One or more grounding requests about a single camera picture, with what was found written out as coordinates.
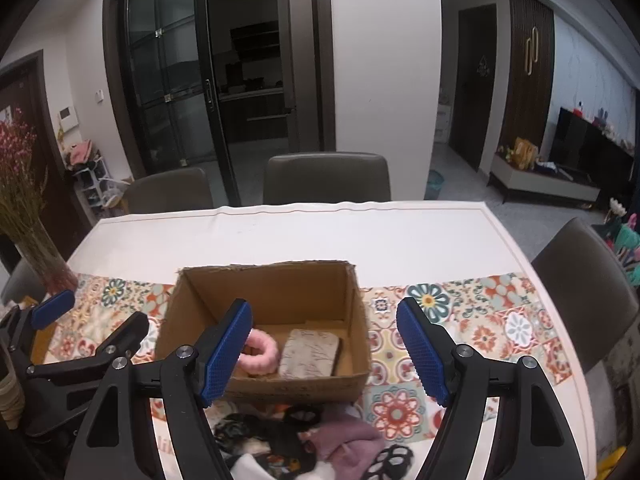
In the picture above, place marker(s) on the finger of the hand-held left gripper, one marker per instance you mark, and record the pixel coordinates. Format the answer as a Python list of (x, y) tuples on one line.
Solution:
[(52, 308), (125, 335)]

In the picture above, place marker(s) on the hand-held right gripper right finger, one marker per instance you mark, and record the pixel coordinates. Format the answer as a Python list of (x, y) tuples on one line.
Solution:
[(425, 355)]

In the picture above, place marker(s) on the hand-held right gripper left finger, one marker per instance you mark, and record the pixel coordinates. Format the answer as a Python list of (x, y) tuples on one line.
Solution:
[(227, 352)]

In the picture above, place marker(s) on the brown cardboard box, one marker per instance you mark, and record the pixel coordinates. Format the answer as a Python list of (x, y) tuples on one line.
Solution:
[(200, 310)]

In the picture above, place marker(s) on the dark scrunchie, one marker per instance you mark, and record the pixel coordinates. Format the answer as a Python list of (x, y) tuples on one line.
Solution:
[(290, 414)]

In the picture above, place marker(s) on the black patterned cloth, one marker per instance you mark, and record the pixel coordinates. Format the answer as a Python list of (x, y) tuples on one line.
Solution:
[(270, 435)]

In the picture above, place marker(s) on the pink knitted cloth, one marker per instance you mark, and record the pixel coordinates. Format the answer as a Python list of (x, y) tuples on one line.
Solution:
[(345, 440)]

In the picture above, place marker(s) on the white cloth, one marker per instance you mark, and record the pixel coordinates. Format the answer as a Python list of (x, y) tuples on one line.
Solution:
[(255, 470)]

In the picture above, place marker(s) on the glass vase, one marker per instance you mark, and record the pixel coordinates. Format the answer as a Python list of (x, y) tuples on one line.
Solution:
[(47, 272)]

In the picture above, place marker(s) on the pink fluffy scrunchie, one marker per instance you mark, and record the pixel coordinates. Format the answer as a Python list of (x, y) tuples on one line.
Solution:
[(267, 347)]

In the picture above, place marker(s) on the grey dining chair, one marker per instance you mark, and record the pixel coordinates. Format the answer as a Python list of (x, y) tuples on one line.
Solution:
[(20, 280), (170, 190), (580, 280), (325, 180)]

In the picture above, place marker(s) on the beige patterned fabric pouch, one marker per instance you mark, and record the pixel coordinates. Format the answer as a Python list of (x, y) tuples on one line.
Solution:
[(310, 352)]

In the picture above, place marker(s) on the white shoe rack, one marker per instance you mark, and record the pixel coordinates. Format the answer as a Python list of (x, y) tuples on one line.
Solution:
[(92, 190)]

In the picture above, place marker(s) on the dried flower bouquet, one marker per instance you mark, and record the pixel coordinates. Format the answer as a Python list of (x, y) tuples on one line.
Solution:
[(20, 185)]

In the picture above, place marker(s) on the patterned tablecloth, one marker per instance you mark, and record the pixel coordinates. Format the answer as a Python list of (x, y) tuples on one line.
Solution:
[(325, 235)]

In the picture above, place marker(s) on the pink bag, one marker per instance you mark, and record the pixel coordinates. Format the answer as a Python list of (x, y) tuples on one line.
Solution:
[(82, 154)]

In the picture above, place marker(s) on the teal waste basket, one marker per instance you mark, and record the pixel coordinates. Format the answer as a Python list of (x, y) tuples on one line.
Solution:
[(434, 185)]

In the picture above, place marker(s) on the low television cabinet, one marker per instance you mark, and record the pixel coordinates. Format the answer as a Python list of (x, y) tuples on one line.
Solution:
[(540, 182)]

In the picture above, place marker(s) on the brown entrance door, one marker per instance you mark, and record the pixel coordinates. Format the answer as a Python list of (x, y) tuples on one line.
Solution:
[(30, 90)]

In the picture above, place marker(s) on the yellow toy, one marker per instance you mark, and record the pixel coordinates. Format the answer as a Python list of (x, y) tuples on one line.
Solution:
[(525, 154)]

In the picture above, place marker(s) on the colourful toys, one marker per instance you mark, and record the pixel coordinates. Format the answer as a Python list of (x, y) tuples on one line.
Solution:
[(625, 245)]

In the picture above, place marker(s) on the white storage drawers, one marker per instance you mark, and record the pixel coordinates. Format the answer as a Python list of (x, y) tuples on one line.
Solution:
[(443, 125)]

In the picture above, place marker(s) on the kitchen counter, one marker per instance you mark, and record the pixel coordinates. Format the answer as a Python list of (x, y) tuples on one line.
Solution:
[(255, 110)]

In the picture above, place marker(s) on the glass sliding door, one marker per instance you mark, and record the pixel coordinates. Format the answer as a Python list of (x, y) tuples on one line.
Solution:
[(165, 85)]

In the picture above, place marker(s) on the dark hallway door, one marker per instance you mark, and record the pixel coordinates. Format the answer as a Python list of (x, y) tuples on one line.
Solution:
[(472, 100)]

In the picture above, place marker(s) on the slatted wooden cabinet door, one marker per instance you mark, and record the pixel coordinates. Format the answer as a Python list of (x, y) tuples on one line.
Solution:
[(525, 100)]

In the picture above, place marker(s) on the white wall intercom panel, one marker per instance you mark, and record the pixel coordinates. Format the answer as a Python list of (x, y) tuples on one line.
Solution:
[(68, 117)]

